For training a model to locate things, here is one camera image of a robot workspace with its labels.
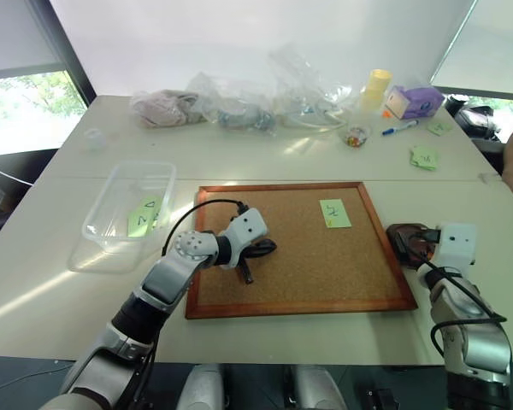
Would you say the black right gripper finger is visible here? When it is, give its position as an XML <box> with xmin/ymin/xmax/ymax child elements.
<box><xmin>393</xmin><ymin>232</ymin><xmax>416</xmax><ymax>266</ymax></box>

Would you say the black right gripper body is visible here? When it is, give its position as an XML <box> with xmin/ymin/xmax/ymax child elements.
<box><xmin>416</xmin><ymin>243</ymin><xmax>439</xmax><ymax>268</ymax></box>

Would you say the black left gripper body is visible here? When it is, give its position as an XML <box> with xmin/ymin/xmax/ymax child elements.
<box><xmin>234</xmin><ymin>239</ymin><xmax>267</xmax><ymax>269</ymax></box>

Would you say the green sticky note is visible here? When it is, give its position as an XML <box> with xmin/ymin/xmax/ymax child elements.
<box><xmin>127</xmin><ymin>196</ymin><xmax>162</xmax><ymax>237</ymax></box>
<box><xmin>319</xmin><ymin>198</ymin><xmax>352</xmax><ymax>231</ymax></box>

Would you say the green sticky note pad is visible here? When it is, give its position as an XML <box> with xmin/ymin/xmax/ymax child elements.
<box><xmin>408</xmin><ymin>145</ymin><xmax>439</xmax><ymax>172</ymax></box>
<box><xmin>426</xmin><ymin>120</ymin><xmax>453</xmax><ymax>137</ymax></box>

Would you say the clear cup of coloured pushpins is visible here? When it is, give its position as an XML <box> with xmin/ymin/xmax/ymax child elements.
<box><xmin>339</xmin><ymin>120</ymin><xmax>374</xmax><ymax>149</ymax></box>

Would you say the clear plastic box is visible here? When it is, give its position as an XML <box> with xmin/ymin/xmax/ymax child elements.
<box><xmin>66</xmin><ymin>161</ymin><xmax>177</xmax><ymax>274</ymax></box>

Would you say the purple tissue box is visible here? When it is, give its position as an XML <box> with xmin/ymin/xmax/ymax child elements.
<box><xmin>384</xmin><ymin>84</ymin><xmax>445</xmax><ymax>120</ymax></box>

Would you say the wood framed cork board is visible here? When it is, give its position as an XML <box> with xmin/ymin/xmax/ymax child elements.
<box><xmin>184</xmin><ymin>181</ymin><xmax>419</xmax><ymax>320</ymax></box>

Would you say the blue marker pen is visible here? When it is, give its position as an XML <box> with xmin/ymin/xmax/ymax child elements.
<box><xmin>381</xmin><ymin>120</ymin><xmax>420</xmax><ymax>137</ymax></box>

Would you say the silver rounded robot leg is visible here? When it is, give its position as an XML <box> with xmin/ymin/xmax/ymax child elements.
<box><xmin>180</xmin><ymin>363</ymin><xmax>226</xmax><ymax>410</ymax></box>
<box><xmin>291</xmin><ymin>364</ymin><xmax>350</xmax><ymax>410</ymax></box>

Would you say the clear bag with blue items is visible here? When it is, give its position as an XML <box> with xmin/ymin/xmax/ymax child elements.
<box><xmin>186</xmin><ymin>72</ymin><xmax>280</xmax><ymax>138</ymax></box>

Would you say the black bag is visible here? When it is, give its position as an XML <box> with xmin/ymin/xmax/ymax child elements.
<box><xmin>443</xmin><ymin>94</ymin><xmax>506</xmax><ymax>143</ymax></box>

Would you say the small black block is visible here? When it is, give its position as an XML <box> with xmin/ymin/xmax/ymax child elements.
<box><xmin>358</xmin><ymin>386</ymin><xmax>401</xmax><ymax>410</ymax></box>

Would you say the crumpled clear plastic bag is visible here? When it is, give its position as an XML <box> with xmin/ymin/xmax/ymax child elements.
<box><xmin>268</xmin><ymin>44</ymin><xmax>354</xmax><ymax>132</ymax></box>

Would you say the yellow paper cup stack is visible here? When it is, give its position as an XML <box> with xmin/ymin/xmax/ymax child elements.
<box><xmin>359</xmin><ymin>68</ymin><xmax>393</xmax><ymax>114</ymax></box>

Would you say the clear bag with pink cloth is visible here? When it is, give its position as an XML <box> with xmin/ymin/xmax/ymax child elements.
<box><xmin>129</xmin><ymin>88</ymin><xmax>209</xmax><ymax>128</ymax></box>

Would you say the white roller blind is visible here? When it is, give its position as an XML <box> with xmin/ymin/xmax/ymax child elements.
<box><xmin>0</xmin><ymin>0</ymin><xmax>63</xmax><ymax>80</ymax></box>
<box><xmin>428</xmin><ymin>0</ymin><xmax>513</xmax><ymax>103</ymax></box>

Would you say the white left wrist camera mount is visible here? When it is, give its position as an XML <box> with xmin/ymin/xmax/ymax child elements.
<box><xmin>218</xmin><ymin>208</ymin><xmax>269</xmax><ymax>271</ymax></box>

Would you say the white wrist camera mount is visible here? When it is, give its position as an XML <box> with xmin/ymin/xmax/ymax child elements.
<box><xmin>433</xmin><ymin>221</ymin><xmax>478</xmax><ymax>268</ymax></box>
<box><xmin>218</xmin><ymin>208</ymin><xmax>269</xmax><ymax>271</ymax></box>

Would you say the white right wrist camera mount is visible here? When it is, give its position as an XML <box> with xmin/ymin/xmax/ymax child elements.
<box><xmin>433</xmin><ymin>221</ymin><xmax>478</xmax><ymax>268</ymax></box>

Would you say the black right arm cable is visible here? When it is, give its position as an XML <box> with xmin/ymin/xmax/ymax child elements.
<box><xmin>404</xmin><ymin>229</ymin><xmax>508</xmax><ymax>360</ymax></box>

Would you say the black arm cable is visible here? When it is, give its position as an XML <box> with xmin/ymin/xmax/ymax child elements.
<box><xmin>123</xmin><ymin>199</ymin><xmax>250</xmax><ymax>410</ymax></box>
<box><xmin>404</xmin><ymin>229</ymin><xmax>508</xmax><ymax>360</ymax></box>

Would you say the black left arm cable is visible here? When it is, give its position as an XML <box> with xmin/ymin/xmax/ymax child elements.
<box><xmin>123</xmin><ymin>199</ymin><xmax>250</xmax><ymax>410</ymax></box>

